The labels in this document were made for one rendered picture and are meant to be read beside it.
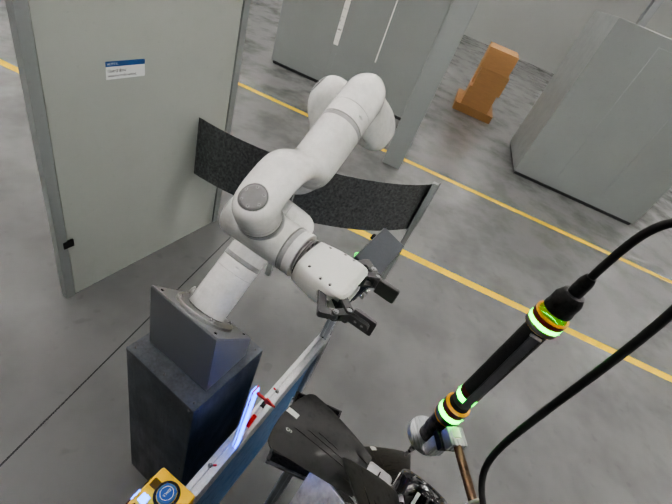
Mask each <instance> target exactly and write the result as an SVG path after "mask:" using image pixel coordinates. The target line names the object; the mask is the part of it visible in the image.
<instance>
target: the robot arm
mask: <svg viewBox="0 0 672 504"><path fill-rule="evenodd" d="M308 118H309V132H308V133H307V134H306V136H305V137H304V138H303V140H302V141H301V142H300V143H299V145H298V146H297V147H296V148H295V149H278V150H274V151H272V152H270V153H269V154H267V155H266V156H265V157H263V158H262V159H261V160H260V161H259V162H258V163H257V164H256V166H255V167H254V168H253V169H252V170H251V172H250V173H249V174H248V175H247V176H246V178H245V179H244V180H243V181H242V183H241V184H240V186H239V187H238V189H237V190H236V192H235V194H234V196H233V197H232V198H231V199H230V200H229V201H228V202H227V204H226V205H225V207H224V208H223V210H222V212H221V215H220V220H219V224H220V227H221V229H222V230H223V231H224V232H226V233H227V234H229V235H230V236H231V237H233V238H234V240H233V241H232V242H231V243H230V245H229V246H228V247H227V249H226V250H225V251H224V253H223V254H222V255H221V257H220V258H219V259H218V261H217V262H216V263H215V265H214V266H213V267H212V269H211V270H210V271H209V273H208V274H207V275H206V277H205V278H204V279H203V281H202V282H201V283H200V285H199V286H198V287H197V288H196V286H194V287H192V288H191V289H190V290H189V294H187V293H184V292H179V293H178V294H177V295H176V299H177V301H178V302H179V303H180V304H181V305H182V306H183V307H184V308H185V309H186V310H187V311H188V312H190V313H191V314H192V315H194V316H195V317H196V318H198V319H199V320H201V321H203V322H204V323H206V324H208V325H209V326H211V327H213V328H216V329H218V330H220V331H223V332H230V331H231V330H232V329H233V326H232V322H231V321H228V319H227V318H226V317H227V316H228V314H229V313H230V312H231V310H232V309H233V308H234V306H235V305H236V303H237V302H238V301H239V299H240V298H241V297H242V295H243V294H244V293H245V291H246V290H247V288H248V287H249V286H250V284H251V283H252V282H253V280H254V279H255V278H256V276H257V275H258V273H259V272H260V271H261V269H262V268H263V267H264V266H265V264H266V263H267V262H269V263H270V264H271V265H273V266H274V267H276V268H277V269H279V270H280V271H281V272H283V273H284V274H286V275H287V276H291V279H292V281H293V282H294V283H295V284H296V285H297V286H298V287H299V289H301V290H302V291H303V292H304V293H305V294H306V295H307V296H308V297H309V298H311V299H312V300H313V301H314V302H315V303H317V311H316V315H317V316H318V317H320V318H325V319H330V320H331V321H341V322H343V323H347V322H349V323H350V324H352V325H353V326H355V327H356V328H357V329H359V330H360V331H362V332H363V333H365V334H366V335H367V336H370V335H371V334H372V332H373V330H374V329H375V327H376V326H377V324H378V323H377V321H376V320H375V319H373V318H372V317H370V316H369V315H367V314H366V313H364V312H363V311H362V310H360V309H358V308H356V309H355V310H354V309H353V307H352V305H351V303H350V301H351V299H352V298H353V297H354V296H355V295H356V294H357V292H358V291H359V289H360V287H367V288H373V289H374V288H375V289H374V291H373V292H374V293H376V294H377V295H379V296H380V297H382V298H383V299H385V300H386V301H388V302H389V303H391V304H392V303H394V301H395V300H396V298H397V296H398V295H399V293H400V290H399V289H398V288H396V287H395V286H393V285H391V284H390V283H388V282H387V281H385V280H384V279H382V275H381V274H379V273H378V271H377V269H376V268H375V267H374V266H373V264H372V263H371V262H370V260H368V259H363V260H355V259H353V258H352V257H350V256H349V255H347V254H345V253H343V252H342V251H340V250H338V249H336V248H334V247H332V246H330V245H328V244H325V243H323V242H321V243H320V241H318V240H316V239H317V237H316V235H314V234H313V233H314V223H313V220H312V218H311V217H310V216H309V215H308V214H307V213H306V212H305V211H303V210H302V209H301V208H300V207H298V206H297V205H296V204H294V203H293V202H292V201H290V200H289V199H290V198H291V197H292V195H302V194H307V193H309V192H312V191H314V190H315V189H319V188H322V187H323V186H325V185H326V184H327V183H328V182H329V181H330V180H331V179H332V177H333V176H334V175H335V173H336V172H337V171H338V169H339V168H340V167H341V165H342V164H343V162H344V161H345V160H346V158H347V157H348V156H349V154H350V153H351V151H352V150H353V149H354V147H355V146H356V145H357V143H358V144H359V145H360V146H362V147H363V148H365V149H368V150H371V151H379V150H382V149H384V148H385V147H386V146H387V145H388V144H389V143H390V142H391V140H392V139H393V136H394V133H395V126H396V124H395V117H394V114H393V111H392V109H391V107H390V105H389V104H388V102H387V101H386V99H385V86H384V83H383V81H382V79H381V78H380V77H379V76H378V75H376V74H373V73H361V74H358V75H356V76H354V77H352V78H351V79H350V80H349V81H348V82H347V81H346V80H345V79H343V78H341V77H339V76H335V75H330V76H326V77H323V78H322V79H320V80H319V81H318V82H317V83H316V84H315V85H314V87H313V88H312V90H311V92H310V95H309V98H308ZM367 278H368V279H369V280H370V281H366V280H367ZM190 294H191V295H190Z"/></svg>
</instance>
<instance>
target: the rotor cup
mask: <svg viewBox="0 0 672 504"><path fill-rule="evenodd" d="M421 484H422V485H425V486H426V487H427V489H428V490H429V492H428V491H426V490H425V489H423V488H422V487H421ZM391 487H392V488H393V489H394V490H395V491H396V492H397V494H402V495H403V498H404V504H411V502H412V501H413V499H414V497H415V495H416V494H417V492H419V493H420V496H419V498H418V499H417V501H416V503H415V504H447V502H446V500H445V499H444V498H443V497H442V496H441V495H440V494H439V493H438V492H437V491H436V490H435V489H434V488H433V487H432V486H431V485H429V484H428V483H427V482H426V481H425V480H423V479H422V478H421V477H419V476H418V475H416V474H415V473H413V472H412V471H410V470H408V469H402V470H401V471H400V475H399V476H398V478H397V480H396V481H395V483H394V485H392V486H391Z"/></svg>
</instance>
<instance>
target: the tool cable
mask: <svg viewBox="0 0 672 504"><path fill-rule="evenodd" d="M669 228H672V218H670V219H666V220H662V221H659V222H656V223H654V224H652V225H649V226H648V227H646V228H644V229H642V230H640V231H639V232H637V233H636V234H634V235H633V236H632V237H630V238H629V239H628V240H626V241H625V242H624V243H622V244H621V245H620V246H619V247H618V248H616V249H615V250H614V251H613V252H612V253H611V254H609V255H608V256H607V257H606V258H605V259H604V260H603V261H602V262H601V263H599V264H598V265H597V266H596V267H595V268H594V269H593V270H592V271H591V272H590V273H589V274H588V277H589V278H590V279H591V280H596V279H597V278H598V277H599V276H600V275H601V274H602V273H603V272H605V271H606V270H607V269H608V268H609V267H610V266H611V265H612V264H614V263H615V262H616V261H617V260H618V259H619V258H621V257H622V256H623V255H624V254H626V253H627V252H628V251H629V250H631V249H632V248H633V247H635V246H636V245H637V244H639V243H640V242H642V241H643V240H645V239H646V238H648V237H650V236H651V235H653V234H655V233H657V232H660V231H663V230H666V229H669ZM671 321H672V305H670V306H669V307H668V308H667V309H666V310H665V311H664V312H663V313H662V314H661V315H659V316H658V317H657V318H656V319H655V320H654V321H653V322H651V323H650V324H649V325H648V326H647V327H645V328H644V329H643V330H642V331H641V332H639V333H638V334H637V335H636V336H634V337H633V338H632V339H631V340H630V341H628V342H627V343H626V344H625V345H623V346H622V347H621V348H620V349H618V350H617V351H616V352H614V353H613V354H612V355H611V356H609V357H608V358H607V359H606V360H604V361H603V362H602V363H600V364H599V365H598V366H596V367H595V368H594V369H593V370H591V371H590V372H589V373H587V374H586V375H585V376H583V377H582V378H581V379H579V380H578V381H577V382H575V383H574V384H573V385H571V386H570V387H569V388H568V389H566V390H565V391H564V392H562V393H561V394H560V395H558V396H557V397H556V398H554V399H553V400H552V401H550V402H549V403H548V404H547V405H545V406H544V407H543V408H541V409H540V410H539V411H538V412H536V413H535V414H534V415H532V416H531V417H530V418H529V419H527V420H526V421H525V422H523V423H522V424H521V425H520V426H518V427H517V428H516V429H515V430H513V431H512V432H511V433H510V434H509V435H507V436H506V437H505V438H504V439H503V440H502V441H501V442H500V443H499V444H498V445H497V446H496V447H495V448H494V449H493V450H492V451H491V452H490V454H489V455H488V456H487V458H486V459H485V461H484V463H483V465H482V468H481V471H480V475H479V483H478V493H479V498H477V499H473V500H470V501H468V502H467V503H466V504H486V496H485V483H486V477H487V473H488V471H489V468H490V466H491V465H492V463H493V462H494V460H495V459H496V458H497V457H498V456H499V455H500V453H501V452H502V451H503V450H504V449H505V448H507V447H508V446H509V445H510V444H511V443H512V442H513V441H515V440H516V439H517V438H518V437H520V436H521V435H522V434H524V433H525V432H526V431H527V430H529V429H530V428H531V427H533V426H534V425H535V424H537V423H538V422H539V421H541V420H542V419H543V418H545V417H546V416H547V415H549V414H550V413H551V412H553V411H554V410H555V409H557V408H558V407H560V406H561V405H562V404H564V403H565V402H566V401H568V400H569V399H570V398H572V397H573V396H575V395H576V394H577V393H579V392H580V391H581V390H583V389H584V388H585V387H587V386H588V385H590V384H591V383H592V382H594V381H595V380H596V379H598V378H599V377H600V376H602V375H603V374H605V373H606V372H607V371H609V370H610V369H611V368H613V367H614V366H615V365H617V364H618V363H619V362H621V361H622V360H623V359H625V358H626V357H627V356H629V355H630V354H631V353H632V352H634V351H635V350H636V349H638V348H639V347H640V346H641V345H643V344H644V343H645V342H647V341H648V340H649V339H650V338H652V337H653V336H654V335H655V334H657V333H658V332H659V331H660V330H661V329H663V328H664V327H665V326H666V325H667V324H669V323H670V322H671Z"/></svg>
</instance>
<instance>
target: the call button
mask: <svg viewBox="0 0 672 504"><path fill-rule="evenodd" d="M177 492H178V491H177V489H176V487H175V485H173V484H171V483H168V482H167V483H166V484H164V485H162V486H161V487H160V488H159V490H158V492H157V494H156V495H157V501H158V503H159V504H171V503H172V502H173V501H174V500H175V498H176V495H177Z"/></svg>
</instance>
